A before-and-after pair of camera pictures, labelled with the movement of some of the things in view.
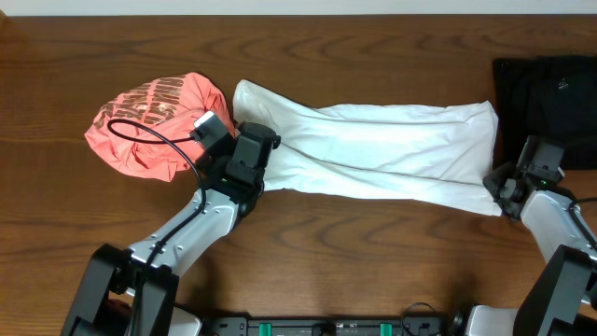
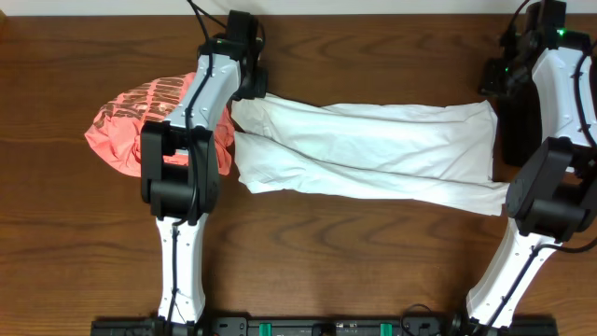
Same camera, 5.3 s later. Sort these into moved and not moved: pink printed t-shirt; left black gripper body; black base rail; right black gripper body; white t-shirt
Moved: right black gripper body; left black gripper body
Not moved: black base rail; pink printed t-shirt; white t-shirt
